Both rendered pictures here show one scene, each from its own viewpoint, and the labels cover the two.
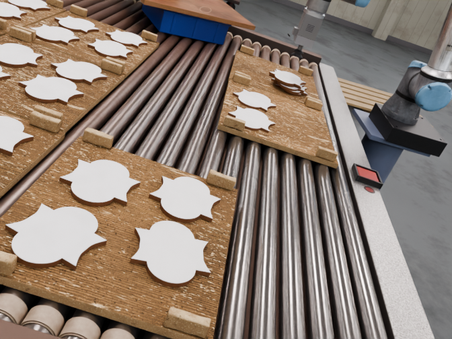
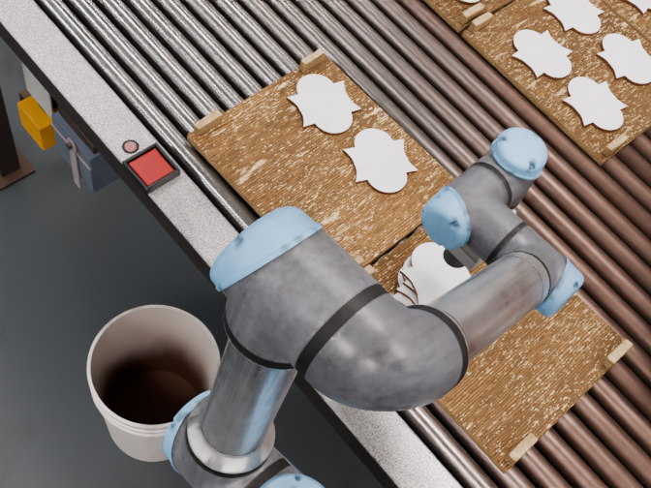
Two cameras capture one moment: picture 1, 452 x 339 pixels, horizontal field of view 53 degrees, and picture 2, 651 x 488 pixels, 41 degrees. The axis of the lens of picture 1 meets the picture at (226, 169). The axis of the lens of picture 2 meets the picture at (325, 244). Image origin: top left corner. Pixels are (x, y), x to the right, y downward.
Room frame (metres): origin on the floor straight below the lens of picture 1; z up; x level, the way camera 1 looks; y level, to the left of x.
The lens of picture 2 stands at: (1.96, -0.85, 2.28)
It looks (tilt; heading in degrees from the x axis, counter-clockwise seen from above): 59 degrees down; 126
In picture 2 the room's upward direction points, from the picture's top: 19 degrees clockwise
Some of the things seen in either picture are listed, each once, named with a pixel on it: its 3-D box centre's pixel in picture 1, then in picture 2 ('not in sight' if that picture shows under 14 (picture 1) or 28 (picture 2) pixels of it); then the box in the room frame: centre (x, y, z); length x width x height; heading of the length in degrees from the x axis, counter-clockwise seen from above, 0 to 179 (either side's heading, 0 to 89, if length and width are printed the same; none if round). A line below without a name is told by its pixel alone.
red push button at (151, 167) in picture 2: (366, 175); (151, 168); (1.19, -0.38, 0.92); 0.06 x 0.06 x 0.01; 4
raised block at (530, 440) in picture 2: (305, 70); (520, 448); (1.97, -0.17, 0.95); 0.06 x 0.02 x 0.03; 95
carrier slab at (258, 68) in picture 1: (274, 79); (484, 320); (1.76, -0.05, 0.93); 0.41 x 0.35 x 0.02; 5
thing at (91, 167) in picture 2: not in sight; (90, 145); (0.99, -0.40, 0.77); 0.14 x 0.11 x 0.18; 4
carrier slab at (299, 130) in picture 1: (276, 118); (327, 164); (1.35, -0.09, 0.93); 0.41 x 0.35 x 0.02; 5
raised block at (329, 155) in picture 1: (326, 153); (207, 122); (1.17, -0.24, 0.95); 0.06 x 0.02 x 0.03; 95
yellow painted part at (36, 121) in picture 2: not in sight; (42, 97); (0.81, -0.41, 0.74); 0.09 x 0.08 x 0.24; 4
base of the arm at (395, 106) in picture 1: (404, 105); not in sight; (1.87, -0.59, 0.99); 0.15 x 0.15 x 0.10
